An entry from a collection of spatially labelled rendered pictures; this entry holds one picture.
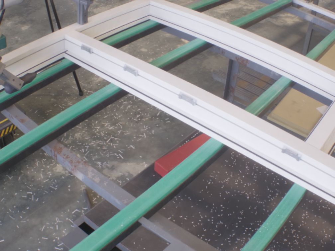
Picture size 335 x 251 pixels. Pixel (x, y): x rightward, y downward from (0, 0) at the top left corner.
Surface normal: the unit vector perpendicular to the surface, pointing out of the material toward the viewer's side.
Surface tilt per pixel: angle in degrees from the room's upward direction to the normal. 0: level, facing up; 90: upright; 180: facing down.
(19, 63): 90
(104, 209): 0
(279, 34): 0
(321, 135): 0
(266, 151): 90
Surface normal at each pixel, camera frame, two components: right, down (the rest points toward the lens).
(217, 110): -0.62, 0.44
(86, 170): 0.08, -0.79
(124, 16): 0.78, 0.43
